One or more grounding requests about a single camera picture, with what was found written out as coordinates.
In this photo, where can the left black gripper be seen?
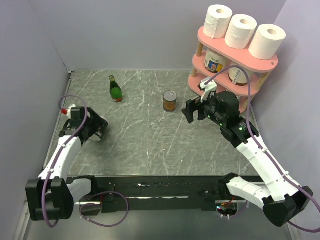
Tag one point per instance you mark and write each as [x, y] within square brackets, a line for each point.
[96, 118]

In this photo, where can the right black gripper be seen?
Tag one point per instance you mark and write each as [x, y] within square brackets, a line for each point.
[192, 105]

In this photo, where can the printed paper roll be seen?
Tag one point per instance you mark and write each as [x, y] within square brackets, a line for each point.
[214, 62]

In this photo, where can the black paper roll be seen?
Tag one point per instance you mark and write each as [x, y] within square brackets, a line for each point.
[239, 98]
[99, 134]

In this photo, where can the cream paper roll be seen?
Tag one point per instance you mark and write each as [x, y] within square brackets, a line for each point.
[237, 76]

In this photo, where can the white paper towel roll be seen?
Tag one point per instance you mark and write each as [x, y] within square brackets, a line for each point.
[217, 21]
[266, 41]
[240, 31]

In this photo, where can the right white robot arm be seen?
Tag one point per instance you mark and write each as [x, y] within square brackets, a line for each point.
[282, 198]

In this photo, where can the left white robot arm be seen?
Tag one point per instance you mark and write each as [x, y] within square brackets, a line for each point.
[50, 197]

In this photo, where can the pink three-tier shelf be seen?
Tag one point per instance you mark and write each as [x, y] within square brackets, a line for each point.
[261, 68]

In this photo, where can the brown glass jar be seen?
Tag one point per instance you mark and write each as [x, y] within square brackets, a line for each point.
[169, 100]

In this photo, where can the green glass bottle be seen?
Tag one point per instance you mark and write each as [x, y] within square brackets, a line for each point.
[115, 90]

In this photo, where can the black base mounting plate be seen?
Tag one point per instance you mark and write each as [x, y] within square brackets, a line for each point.
[153, 193]

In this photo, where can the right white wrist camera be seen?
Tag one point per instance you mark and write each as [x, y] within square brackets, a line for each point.
[207, 88]

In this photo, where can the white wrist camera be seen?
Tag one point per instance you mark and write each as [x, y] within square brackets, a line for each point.
[207, 88]
[68, 111]

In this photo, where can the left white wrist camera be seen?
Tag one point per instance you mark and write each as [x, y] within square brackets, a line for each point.
[68, 111]

